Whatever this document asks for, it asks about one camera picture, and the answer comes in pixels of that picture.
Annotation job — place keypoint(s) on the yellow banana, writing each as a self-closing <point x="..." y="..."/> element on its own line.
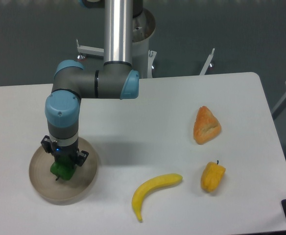
<point x="151" y="185"/>

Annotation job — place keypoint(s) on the orange triangular pastry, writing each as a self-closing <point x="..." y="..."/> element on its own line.
<point x="206" y="126"/>

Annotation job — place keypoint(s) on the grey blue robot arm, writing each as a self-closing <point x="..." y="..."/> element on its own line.
<point x="117" y="80"/>

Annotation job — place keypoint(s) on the green pepper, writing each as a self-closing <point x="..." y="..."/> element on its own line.
<point x="63" y="168"/>

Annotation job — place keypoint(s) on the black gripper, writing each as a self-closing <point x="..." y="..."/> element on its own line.
<point x="61" y="152"/>

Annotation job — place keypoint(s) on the yellow orange pepper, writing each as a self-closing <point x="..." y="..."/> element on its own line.
<point x="212" y="176"/>

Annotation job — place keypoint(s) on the beige round plate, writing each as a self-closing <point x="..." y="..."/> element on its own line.
<point x="59" y="191"/>

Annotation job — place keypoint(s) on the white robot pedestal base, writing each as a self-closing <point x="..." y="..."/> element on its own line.
<point x="142" y="57"/>

